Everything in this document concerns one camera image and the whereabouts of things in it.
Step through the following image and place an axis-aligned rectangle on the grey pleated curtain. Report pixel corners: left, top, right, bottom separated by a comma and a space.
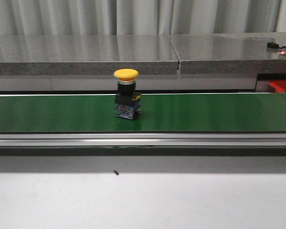
0, 0, 282, 35

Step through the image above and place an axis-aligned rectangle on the yellow mushroom push button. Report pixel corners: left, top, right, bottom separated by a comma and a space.
114, 69, 141, 120

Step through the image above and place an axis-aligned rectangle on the red plate tray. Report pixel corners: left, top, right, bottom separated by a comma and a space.
269, 80, 286, 93

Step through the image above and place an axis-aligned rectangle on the green conveyor belt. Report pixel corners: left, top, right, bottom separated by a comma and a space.
0, 93, 286, 133

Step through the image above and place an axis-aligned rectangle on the grey stone counter slab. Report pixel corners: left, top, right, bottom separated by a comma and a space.
0, 35, 178, 76

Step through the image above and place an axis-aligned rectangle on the aluminium conveyor side rail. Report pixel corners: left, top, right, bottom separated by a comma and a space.
0, 133, 286, 147

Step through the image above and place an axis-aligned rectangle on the black connector plug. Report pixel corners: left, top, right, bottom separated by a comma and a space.
266, 42, 280, 49

